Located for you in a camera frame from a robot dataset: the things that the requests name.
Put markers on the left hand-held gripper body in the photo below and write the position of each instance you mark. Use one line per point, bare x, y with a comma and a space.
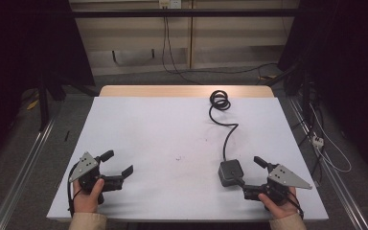
83, 166

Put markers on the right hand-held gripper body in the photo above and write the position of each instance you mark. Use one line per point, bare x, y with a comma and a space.
284, 177

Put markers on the black power adapter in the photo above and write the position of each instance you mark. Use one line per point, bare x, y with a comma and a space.
230, 172

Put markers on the person's right hand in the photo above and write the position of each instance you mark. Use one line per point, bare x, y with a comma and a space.
281, 208

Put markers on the person's left hand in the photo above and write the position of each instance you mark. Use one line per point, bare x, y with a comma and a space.
86, 199

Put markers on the small black floor scrap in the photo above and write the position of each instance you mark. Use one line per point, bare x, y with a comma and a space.
66, 135

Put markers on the white power strip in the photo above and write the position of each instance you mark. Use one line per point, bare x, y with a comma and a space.
318, 141

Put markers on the black metal stand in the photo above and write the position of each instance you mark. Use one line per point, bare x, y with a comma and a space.
305, 92
43, 105

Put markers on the yellow floor tape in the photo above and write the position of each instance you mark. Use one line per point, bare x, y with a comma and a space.
32, 104

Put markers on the black curtain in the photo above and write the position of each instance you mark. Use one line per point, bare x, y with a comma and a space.
19, 48
348, 48

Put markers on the aluminium floor rail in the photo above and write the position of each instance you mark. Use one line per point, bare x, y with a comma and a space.
22, 179
341, 191

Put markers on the black horizontal frame bar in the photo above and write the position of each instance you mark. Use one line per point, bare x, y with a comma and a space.
185, 13

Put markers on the white wall socket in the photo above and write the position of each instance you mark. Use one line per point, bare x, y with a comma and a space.
170, 3

